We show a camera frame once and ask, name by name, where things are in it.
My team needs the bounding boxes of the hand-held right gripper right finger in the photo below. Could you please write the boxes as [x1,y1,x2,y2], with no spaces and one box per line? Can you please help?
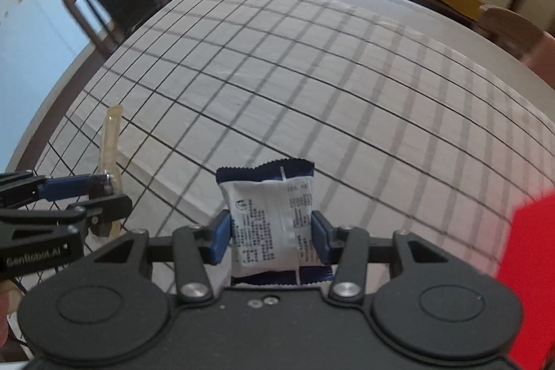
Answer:
[310,209,475,305]

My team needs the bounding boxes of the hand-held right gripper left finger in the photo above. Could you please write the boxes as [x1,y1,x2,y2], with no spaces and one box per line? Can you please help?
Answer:
[89,209,232,303]

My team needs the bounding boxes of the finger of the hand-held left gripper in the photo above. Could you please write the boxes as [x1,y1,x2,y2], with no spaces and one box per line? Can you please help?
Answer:
[0,172,114,208]
[0,193,133,238]

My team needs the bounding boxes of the blue and white snack packet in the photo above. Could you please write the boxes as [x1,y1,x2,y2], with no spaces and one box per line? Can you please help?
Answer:
[216,159,334,287]

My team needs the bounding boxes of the pale yellow jelly stick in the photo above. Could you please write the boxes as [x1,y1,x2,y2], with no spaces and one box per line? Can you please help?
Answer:
[97,105,124,238]

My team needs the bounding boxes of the red paper bag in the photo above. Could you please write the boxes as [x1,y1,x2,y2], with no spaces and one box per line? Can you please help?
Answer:
[494,188,555,336]

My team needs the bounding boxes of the white checkered tablecloth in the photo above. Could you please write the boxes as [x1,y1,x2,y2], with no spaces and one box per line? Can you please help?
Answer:
[9,0,555,366]

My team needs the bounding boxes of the white cabinet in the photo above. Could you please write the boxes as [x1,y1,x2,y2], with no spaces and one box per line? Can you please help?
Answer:
[0,0,113,175]

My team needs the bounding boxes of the wooden dining chair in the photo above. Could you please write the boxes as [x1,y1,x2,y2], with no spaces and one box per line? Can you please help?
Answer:
[477,5,545,59]

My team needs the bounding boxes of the pink cloth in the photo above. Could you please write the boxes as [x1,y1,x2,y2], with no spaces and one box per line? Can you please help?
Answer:
[520,29,555,89]

